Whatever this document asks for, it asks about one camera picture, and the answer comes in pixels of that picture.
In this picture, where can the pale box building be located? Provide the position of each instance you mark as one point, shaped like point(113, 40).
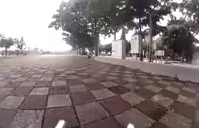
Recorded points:
point(135, 44)
point(118, 48)

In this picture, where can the checkered brick paved path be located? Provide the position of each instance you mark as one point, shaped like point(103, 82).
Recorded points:
point(70, 86)

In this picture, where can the row of trees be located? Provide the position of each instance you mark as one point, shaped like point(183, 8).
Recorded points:
point(97, 20)

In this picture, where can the pale concrete kerb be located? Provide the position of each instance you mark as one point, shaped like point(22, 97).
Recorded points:
point(160, 68)

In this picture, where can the sign board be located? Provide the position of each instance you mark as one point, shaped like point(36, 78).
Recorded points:
point(159, 53)

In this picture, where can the robot's own part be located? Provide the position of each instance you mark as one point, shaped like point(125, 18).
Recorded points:
point(60, 124)
point(130, 125)

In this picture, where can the tree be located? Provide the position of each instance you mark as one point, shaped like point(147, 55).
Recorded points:
point(5, 42)
point(20, 42)

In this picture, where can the railing fence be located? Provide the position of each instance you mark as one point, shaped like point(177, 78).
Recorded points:
point(3, 52)

